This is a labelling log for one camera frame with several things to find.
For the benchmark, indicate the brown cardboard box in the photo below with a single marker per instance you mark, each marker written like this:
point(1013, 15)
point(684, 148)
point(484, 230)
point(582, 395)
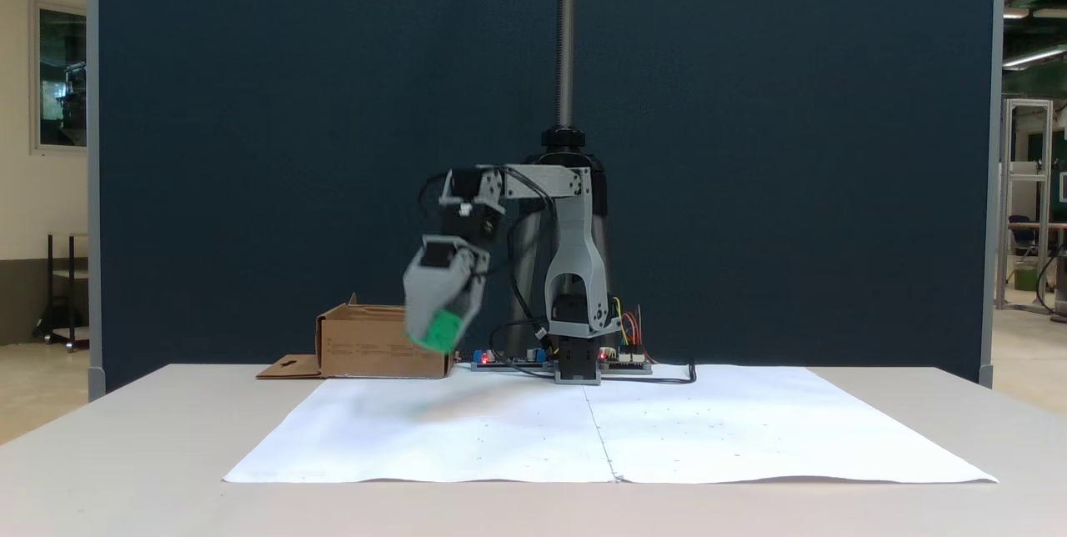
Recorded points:
point(367, 345)

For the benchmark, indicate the dark blue partition panel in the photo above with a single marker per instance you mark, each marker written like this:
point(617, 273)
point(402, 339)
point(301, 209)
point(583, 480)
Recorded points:
point(292, 145)

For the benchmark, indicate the threaded metal pole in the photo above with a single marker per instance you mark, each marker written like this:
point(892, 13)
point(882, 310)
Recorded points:
point(566, 28)

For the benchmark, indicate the aluminium frame rack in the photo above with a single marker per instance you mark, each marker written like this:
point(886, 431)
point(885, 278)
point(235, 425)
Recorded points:
point(1025, 187)

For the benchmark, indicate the white paper sheet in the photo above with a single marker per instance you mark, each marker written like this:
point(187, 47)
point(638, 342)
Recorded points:
point(775, 429)
point(433, 437)

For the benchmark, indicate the green die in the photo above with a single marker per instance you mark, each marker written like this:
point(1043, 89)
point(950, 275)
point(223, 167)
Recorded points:
point(440, 330)

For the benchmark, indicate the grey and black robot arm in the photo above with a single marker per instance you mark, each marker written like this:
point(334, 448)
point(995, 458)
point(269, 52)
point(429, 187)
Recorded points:
point(575, 245)

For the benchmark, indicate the black shelf cart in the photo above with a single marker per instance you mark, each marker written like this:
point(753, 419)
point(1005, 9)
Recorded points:
point(62, 287)

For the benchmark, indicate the framed wall window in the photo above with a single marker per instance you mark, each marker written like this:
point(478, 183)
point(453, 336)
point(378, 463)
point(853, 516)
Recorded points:
point(60, 74)

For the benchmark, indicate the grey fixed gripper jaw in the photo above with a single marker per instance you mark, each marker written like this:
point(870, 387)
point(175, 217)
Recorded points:
point(472, 291)

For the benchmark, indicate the blue circuit board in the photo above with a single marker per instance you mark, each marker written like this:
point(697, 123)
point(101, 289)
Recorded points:
point(508, 360)

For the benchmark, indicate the grey ridged moving gripper jaw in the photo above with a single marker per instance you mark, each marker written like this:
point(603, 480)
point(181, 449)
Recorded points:
point(425, 291)

